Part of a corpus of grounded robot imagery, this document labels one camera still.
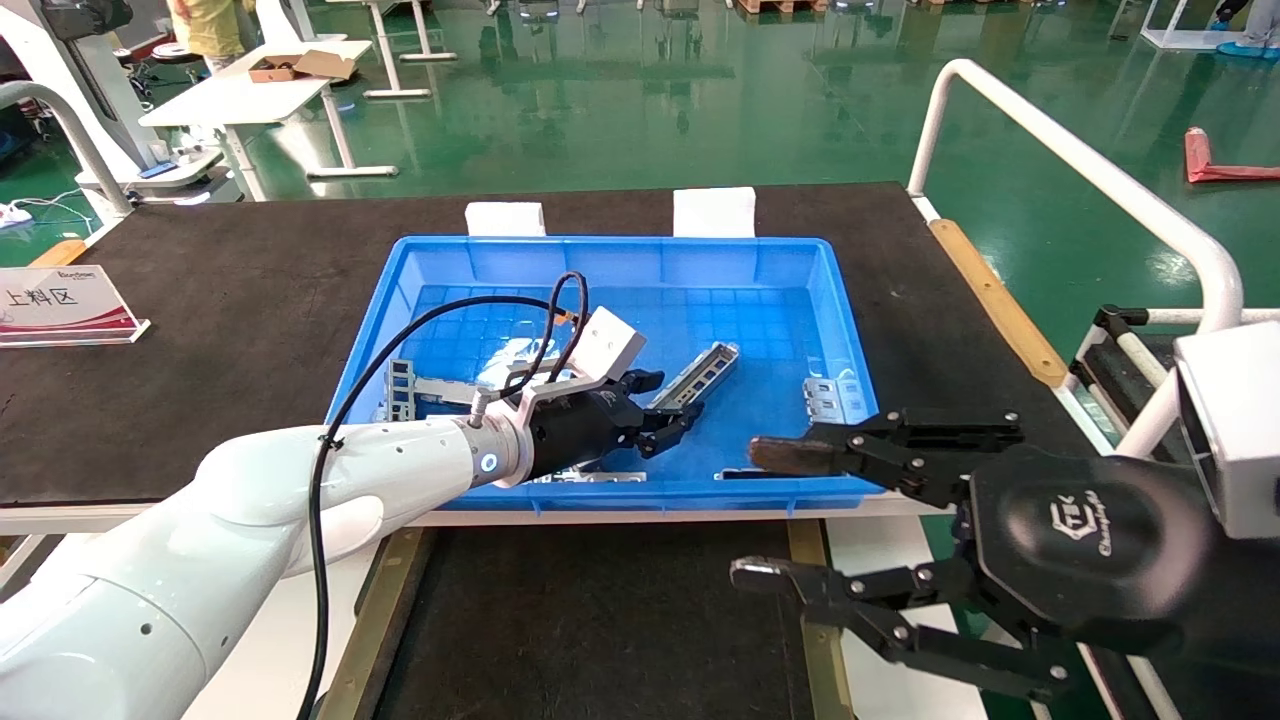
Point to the long wooden edge strip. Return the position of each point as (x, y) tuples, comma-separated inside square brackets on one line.
[(995, 300)]

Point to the thin grey metal strip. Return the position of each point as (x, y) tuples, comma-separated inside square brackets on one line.
[(600, 477)]

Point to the white foam block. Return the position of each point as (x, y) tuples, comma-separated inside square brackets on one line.
[(505, 220), (714, 212)]

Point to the round stool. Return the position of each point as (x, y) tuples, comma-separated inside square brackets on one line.
[(178, 52)]

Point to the red object on floor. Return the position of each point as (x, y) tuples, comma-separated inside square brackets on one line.
[(1225, 172)]

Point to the white power strip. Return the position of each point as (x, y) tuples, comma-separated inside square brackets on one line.
[(14, 214)]

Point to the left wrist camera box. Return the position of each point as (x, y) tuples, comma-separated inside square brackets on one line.
[(610, 345)]

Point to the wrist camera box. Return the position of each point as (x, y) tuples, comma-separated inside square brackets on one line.
[(1235, 430), (610, 345)]

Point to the short wooden edge strip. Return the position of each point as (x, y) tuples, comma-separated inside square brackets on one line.
[(58, 254)]

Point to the grey tubular guard rail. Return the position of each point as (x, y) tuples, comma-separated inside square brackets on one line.
[(70, 115)]

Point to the slotted flat metal plate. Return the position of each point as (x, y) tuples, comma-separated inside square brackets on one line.
[(835, 398)]

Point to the white background table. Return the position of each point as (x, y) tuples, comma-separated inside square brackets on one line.
[(240, 95)]

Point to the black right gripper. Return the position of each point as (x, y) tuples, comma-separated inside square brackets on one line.
[(1090, 550)]

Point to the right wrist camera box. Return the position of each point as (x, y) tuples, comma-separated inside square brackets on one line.
[(1235, 430)]

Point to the white machine stand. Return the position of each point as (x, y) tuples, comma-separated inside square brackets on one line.
[(85, 85)]

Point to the acrylic sign with red print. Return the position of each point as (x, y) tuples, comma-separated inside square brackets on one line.
[(60, 305)]

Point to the grey metal channel bracket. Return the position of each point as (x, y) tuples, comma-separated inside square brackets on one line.
[(445, 390), (700, 372), (400, 385)]

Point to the white tubular guard rail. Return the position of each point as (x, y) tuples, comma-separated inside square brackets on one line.
[(1050, 130)]

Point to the person with blue shoe covers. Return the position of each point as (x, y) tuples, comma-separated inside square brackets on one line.
[(1255, 30)]

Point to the open cardboard box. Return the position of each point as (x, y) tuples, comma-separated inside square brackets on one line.
[(300, 68)]

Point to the black table mat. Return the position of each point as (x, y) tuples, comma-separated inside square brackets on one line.
[(200, 300)]

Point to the black metal frame bracket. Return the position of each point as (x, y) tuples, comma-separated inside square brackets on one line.
[(1108, 325)]

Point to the person in yellow coat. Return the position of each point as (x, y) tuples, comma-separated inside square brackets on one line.
[(215, 25)]

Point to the blue plastic bin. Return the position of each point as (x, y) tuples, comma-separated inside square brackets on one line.
[(700, 270)]

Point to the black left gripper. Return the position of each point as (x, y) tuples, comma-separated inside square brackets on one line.
[(575, 435)]

